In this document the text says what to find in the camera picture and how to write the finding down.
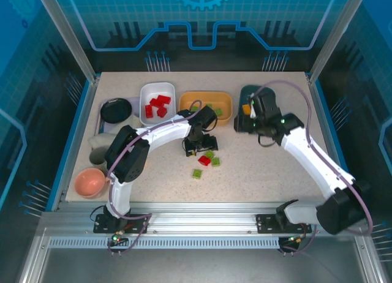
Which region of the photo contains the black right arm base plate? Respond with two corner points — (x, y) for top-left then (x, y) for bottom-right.
(255, 213), (314, 235)

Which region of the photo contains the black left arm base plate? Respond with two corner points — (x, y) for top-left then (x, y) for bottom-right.
(94, 213), (148, 234)

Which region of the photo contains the aluminium frame post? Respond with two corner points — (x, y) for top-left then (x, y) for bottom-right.
(307, 0), (366, 84)
(33, 0), (101, 83)

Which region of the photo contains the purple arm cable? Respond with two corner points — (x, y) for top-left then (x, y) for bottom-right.
(105, 107), (209, 257)
(252, 80), (375, 253)

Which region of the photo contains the black round plate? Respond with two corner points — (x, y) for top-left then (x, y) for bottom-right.
(100, 97), (134, 124)

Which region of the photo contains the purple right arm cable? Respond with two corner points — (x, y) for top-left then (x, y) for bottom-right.
(252, 80), (375, 253)

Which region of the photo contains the aluminium front rail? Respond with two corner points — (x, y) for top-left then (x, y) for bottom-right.
(40, 201), (370, 238)

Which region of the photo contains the slotted grey cable duct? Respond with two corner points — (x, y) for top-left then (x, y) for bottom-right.
(48, 237), (281, 250)

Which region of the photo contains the orange plastic container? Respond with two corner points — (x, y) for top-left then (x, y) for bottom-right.
(178, 91), (233, 126)

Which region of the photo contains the lavender tray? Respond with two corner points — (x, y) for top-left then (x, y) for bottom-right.
(97, 96), (142, 134)

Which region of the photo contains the grey cup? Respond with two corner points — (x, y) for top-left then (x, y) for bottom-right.
(89, 147), (108, 170)

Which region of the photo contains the dark teal plastic container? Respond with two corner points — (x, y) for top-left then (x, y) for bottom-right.
(233, 85), (278, 134)

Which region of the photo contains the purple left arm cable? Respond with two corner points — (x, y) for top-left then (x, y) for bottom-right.
(105, 107), (209, 257)

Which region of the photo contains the white plastic container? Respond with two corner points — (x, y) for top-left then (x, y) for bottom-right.
(139, 81), (176, 127)

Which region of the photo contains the pink bowl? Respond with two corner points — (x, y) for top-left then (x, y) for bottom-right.
(73, 167), (107, 199)

